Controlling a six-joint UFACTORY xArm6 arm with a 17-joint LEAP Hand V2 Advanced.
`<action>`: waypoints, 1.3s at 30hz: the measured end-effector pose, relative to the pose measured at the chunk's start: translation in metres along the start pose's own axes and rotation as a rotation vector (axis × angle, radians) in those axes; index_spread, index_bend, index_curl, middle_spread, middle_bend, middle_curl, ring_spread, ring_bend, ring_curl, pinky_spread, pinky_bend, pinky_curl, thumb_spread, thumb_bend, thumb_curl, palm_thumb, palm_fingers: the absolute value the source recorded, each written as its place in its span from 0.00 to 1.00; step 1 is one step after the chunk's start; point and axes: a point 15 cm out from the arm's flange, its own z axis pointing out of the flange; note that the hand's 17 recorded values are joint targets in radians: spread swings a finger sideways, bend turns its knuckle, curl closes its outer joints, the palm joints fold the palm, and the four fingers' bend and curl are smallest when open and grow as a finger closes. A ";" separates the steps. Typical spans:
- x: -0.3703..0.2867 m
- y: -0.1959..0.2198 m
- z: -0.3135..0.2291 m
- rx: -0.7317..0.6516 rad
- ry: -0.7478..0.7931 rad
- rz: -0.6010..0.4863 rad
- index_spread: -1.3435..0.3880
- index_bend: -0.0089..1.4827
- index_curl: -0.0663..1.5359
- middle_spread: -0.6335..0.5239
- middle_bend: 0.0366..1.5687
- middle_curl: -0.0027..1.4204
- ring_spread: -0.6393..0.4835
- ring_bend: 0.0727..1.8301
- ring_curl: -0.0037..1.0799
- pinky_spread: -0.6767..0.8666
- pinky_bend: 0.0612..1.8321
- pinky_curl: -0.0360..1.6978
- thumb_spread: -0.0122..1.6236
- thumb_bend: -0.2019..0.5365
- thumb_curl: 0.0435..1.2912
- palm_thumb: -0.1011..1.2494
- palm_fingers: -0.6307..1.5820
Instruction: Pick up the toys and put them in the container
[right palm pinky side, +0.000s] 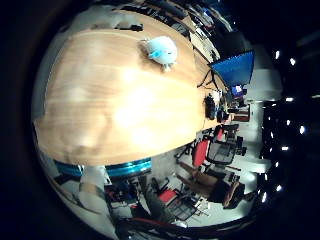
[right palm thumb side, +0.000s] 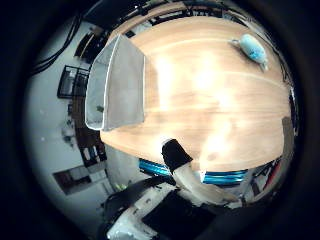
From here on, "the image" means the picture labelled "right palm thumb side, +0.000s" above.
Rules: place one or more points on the light blue cloth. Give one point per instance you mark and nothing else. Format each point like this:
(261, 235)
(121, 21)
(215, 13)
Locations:
(252, 49)

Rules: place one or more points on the black framed shelf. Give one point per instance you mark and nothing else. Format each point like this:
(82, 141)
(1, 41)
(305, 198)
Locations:
(72, 81)

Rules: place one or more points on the blue aluminium table rail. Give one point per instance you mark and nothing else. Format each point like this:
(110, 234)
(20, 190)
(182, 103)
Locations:
(213, 176)

